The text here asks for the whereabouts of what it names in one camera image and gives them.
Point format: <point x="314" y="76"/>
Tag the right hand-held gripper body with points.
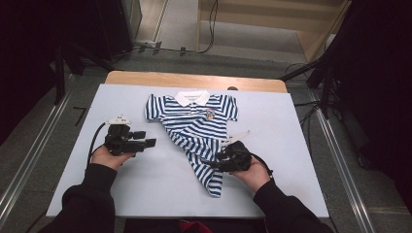
<point x="236" y="155"/>

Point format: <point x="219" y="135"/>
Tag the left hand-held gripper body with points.
<point x="121" y="140"/>

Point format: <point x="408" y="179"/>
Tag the blue white striped polo shirt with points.
<point x="194" y="129"/>

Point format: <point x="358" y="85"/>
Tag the person's left hand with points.
<point x="108" y="158"/>

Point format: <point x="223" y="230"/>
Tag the person's right hand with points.
<point x="254" y="176"/>

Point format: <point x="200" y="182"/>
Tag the white table cover sheet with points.
<point x="145" y="187"/>

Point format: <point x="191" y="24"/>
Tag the red cloth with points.
<point x="194" y="227"/>

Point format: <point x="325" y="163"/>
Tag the black cabinet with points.
<point x="118" y="26"/>

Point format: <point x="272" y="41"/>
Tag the black tripod stand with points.
<point x="324" y="74"/>

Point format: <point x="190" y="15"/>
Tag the light wooden shelf unit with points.
<point x="259" y="22"/>

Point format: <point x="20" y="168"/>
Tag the metal floor rail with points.
<point x="343" y="168"/>
<point x="32" y="155"/>

